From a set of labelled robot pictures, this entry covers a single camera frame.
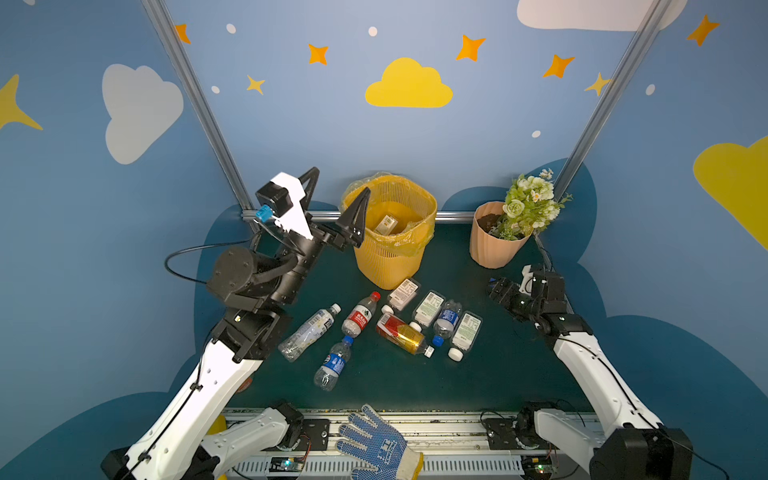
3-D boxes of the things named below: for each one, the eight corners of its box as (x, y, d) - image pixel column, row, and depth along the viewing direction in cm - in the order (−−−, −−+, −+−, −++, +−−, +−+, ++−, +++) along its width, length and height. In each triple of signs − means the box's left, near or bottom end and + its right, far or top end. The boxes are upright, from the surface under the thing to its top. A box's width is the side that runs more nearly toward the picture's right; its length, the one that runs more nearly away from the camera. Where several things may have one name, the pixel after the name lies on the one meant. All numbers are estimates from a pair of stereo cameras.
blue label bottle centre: (426, 340, 91) (428, 335, 88) (446, 302, 100) (447, 297, 97) (444, 349, 89) (446, 345, 87) (462, 310, 98) (464, 305, 95)
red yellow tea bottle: (372, 331, 92) (372, 326, 89) (384, 315, 96) (385, 309, 92) (425, 365, 85) (427, 360, 82) (436, 346, 89) (438, 340, 86)
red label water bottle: (341, 332, 92) (339, 326, 88) (369, 294, 101) (369, 287, 97) (355, 340, 90) (354, 335, 87) (383, 301, 99) (383, 295, 96)
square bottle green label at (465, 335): (443, 353, 89) (445, 350, 87) (464, 312, 98) (466, 308, 96) (463, 365, 87) (465, 362, 85) (483, 322, 96) (485, 318, 94)
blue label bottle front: (314, 387, 82) (311, 383, 79) (337, 336, 92) (336, 331, 89) (333, 394, 81) (331, 390, 78) (354, 342, 91) (354, 336, 88)
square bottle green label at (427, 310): (406, 326, 94) (407, 322, 92) (427, 291, 103) (428, 287, 101) (426, 337, 92) (427, 333, 90) (446, 300, 100) (447, 296, 99)
